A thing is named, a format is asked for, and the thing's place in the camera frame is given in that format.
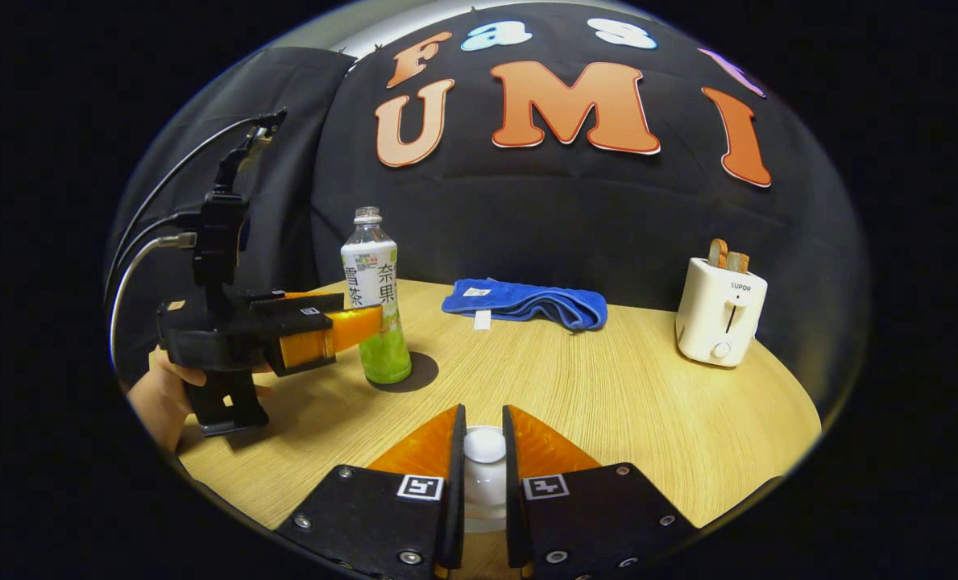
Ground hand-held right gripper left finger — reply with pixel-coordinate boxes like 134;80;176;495
276;405;468;580

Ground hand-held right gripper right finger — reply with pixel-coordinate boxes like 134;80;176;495
501;405;699;580

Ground white teacup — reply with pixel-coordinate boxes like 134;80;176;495
463;483;509;534

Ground white teacup lid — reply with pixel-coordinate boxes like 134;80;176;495
463;425;509;504

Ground clear water bottle green label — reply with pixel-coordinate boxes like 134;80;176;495
340;206;413;385

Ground dark round coaster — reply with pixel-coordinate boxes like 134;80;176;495
368;351;440;393

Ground blue folded towel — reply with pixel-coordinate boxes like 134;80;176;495
442;278;608;332

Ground black backdrop cloth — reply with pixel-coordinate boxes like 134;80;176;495
108;4;870;420

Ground white toaster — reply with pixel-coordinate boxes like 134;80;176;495
675;256;769;368

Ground black cable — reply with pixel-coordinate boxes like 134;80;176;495
106;115;274;307

